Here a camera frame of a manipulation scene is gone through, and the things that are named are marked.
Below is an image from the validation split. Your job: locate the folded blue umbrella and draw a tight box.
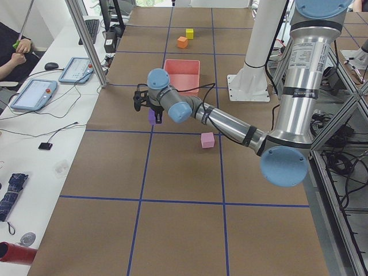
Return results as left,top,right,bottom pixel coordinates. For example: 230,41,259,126
1,173,29,235

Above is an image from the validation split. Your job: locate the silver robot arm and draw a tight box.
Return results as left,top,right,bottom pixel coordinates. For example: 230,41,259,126
133,1,350,187

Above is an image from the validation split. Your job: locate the aluminium frame post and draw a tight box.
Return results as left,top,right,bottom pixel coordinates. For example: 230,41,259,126
65,0,108,88

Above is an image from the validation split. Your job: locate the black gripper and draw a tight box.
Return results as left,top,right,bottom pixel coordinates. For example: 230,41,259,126
133,89,163,124

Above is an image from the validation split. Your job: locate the red cylinder bottle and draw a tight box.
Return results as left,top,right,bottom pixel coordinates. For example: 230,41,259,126
1,241,37,265

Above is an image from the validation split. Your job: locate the purple foam block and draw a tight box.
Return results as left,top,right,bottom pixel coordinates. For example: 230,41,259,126
148,109,157,125

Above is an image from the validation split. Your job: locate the seated person in black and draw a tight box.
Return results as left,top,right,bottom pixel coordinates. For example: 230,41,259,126
1,23,39,82

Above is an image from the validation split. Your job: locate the orange foam block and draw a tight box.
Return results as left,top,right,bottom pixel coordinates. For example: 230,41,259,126
177,36,189,49

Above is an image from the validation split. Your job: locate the near teach pendant tablet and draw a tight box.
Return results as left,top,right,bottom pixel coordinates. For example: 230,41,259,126
10,79,58,111

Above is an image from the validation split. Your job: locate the round silver disc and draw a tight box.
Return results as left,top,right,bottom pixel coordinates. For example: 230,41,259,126
19,232,36,247

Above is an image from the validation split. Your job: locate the black computer mouse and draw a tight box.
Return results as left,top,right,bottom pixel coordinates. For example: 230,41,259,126
44,62,59,71

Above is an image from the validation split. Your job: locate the black keyboard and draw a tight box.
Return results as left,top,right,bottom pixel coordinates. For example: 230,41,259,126
84,19,100,44

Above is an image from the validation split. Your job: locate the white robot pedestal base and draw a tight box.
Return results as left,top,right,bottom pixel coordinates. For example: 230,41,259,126
227,0,289,102

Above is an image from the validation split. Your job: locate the teach pendant tablet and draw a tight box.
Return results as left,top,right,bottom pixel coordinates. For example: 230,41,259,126
10,79,58,111
59,57,94,84

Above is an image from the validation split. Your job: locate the small black phone device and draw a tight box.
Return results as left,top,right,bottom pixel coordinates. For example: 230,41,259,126
38,142,53,151

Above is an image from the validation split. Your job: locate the black label box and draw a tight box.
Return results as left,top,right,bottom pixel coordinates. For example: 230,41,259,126
104,25,123,53

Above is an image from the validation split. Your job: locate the light pink foam block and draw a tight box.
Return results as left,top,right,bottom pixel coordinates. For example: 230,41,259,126
201,132,215,148

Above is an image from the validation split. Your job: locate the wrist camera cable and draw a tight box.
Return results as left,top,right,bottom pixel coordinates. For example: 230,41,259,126
137,82,259,146

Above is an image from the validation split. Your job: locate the far teach pendant tablet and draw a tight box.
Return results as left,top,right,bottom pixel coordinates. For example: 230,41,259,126
59,57,94,84

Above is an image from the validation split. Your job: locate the pink plastic bin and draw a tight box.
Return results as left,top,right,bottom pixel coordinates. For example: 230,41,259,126
163,59,201,96

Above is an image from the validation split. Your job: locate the yellow foam block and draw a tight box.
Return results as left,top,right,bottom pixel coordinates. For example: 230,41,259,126
185,28,194,40

